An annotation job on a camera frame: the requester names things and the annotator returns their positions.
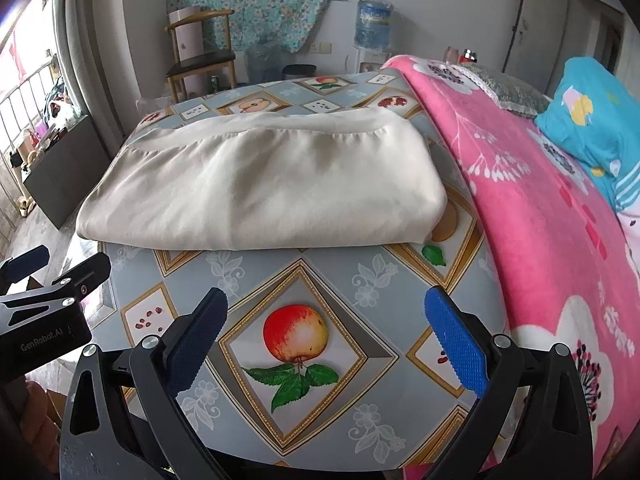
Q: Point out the wooden chair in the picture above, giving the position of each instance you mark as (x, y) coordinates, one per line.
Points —
(200, 62)

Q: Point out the blue water jug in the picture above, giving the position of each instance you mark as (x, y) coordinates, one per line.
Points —
(373, 22)

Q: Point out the white curtain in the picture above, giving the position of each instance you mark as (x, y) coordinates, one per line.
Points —
(100, 50)

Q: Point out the fruit print tablecloth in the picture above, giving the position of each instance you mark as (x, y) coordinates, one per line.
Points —
(350, 310)

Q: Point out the floral wall cloth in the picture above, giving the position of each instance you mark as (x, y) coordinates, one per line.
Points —
(260, 0)

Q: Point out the empty clear water jug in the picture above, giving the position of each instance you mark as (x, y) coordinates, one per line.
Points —
(264, 62)

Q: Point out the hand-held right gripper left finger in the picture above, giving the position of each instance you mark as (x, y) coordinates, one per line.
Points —
(200, 340)

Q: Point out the metal window railing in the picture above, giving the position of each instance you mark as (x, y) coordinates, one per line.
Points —
(20, 125)

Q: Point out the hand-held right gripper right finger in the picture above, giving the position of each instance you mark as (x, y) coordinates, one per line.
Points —
(455, 340)

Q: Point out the striped cloth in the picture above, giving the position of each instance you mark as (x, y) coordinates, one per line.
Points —
(629, 185)

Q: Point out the blue cartoon pillow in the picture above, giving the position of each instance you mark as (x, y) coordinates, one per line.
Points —
(585, 120)

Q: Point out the white water dispenser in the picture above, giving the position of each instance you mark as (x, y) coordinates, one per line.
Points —
(372, 62)

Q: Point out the grey sequin pillow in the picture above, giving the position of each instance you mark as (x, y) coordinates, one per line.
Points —
(510, 90)

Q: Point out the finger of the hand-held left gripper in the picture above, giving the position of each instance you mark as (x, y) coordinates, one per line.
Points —
(87, 272)
(27, 262)

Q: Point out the pale cylinder box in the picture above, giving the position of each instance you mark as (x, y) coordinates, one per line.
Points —
(187, 35)

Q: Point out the drink can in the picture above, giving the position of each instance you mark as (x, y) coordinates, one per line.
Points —
(214, 84)

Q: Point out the wall socket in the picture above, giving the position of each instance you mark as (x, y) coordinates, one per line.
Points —
(321, 48)

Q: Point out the pink floral blanket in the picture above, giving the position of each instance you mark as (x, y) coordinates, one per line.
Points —
(525, 220)

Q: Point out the black bin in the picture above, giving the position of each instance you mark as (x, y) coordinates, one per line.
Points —
(299, 72)

